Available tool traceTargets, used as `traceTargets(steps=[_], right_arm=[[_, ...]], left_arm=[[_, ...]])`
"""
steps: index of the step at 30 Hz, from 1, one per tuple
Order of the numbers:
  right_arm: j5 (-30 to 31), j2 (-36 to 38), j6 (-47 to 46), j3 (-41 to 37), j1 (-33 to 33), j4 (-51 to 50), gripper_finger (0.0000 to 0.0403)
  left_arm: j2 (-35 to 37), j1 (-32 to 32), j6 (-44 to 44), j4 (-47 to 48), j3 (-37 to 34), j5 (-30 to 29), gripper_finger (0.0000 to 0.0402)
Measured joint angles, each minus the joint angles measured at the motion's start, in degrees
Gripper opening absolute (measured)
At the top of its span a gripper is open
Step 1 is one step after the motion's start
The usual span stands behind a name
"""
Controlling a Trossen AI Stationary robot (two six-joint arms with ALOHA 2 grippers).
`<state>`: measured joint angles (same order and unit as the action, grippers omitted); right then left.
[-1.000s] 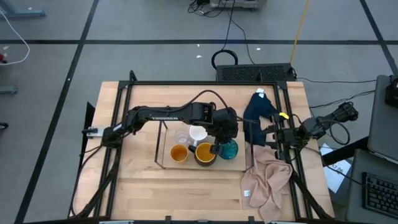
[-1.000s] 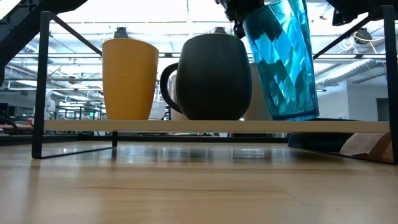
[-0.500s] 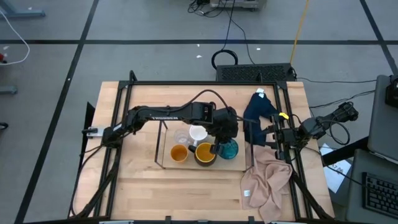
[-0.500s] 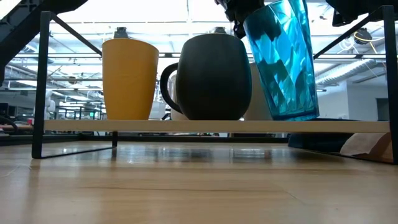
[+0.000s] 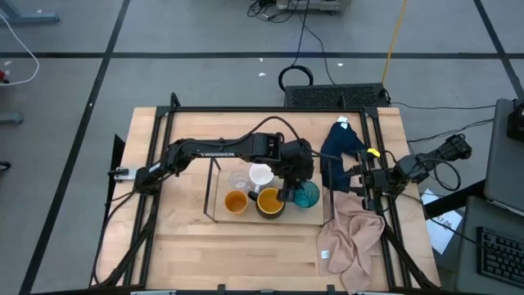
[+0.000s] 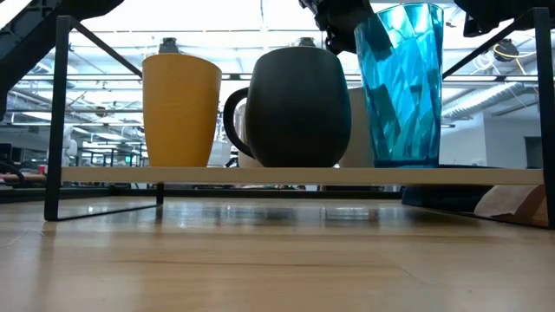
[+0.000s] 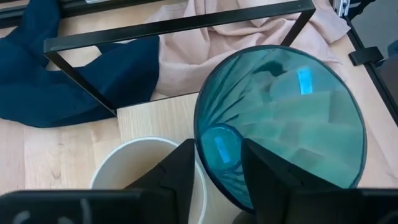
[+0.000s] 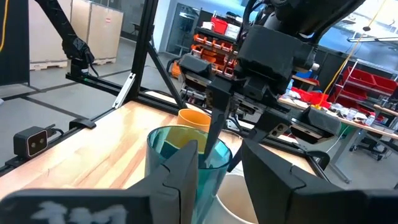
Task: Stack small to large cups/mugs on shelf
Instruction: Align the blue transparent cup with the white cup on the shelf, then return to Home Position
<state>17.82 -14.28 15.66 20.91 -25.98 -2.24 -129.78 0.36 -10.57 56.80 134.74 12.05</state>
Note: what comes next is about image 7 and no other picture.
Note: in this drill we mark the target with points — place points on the black aluminium rig frame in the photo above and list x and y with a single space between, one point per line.
367 56

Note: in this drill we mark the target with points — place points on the navy blue cloth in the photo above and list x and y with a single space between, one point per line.
37 90

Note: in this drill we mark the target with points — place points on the teal swirled bowl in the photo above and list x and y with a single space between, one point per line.
295 118

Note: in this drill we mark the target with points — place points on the beige paper cup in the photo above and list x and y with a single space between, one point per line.
124 165

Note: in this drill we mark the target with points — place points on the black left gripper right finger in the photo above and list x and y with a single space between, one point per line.
295 202

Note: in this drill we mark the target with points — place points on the wooden shelf with black frame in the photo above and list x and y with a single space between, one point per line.
161 118

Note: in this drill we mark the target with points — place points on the pale pink cloth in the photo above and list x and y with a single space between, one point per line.
199 53

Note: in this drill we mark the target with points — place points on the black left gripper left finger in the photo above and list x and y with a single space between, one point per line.
155 199

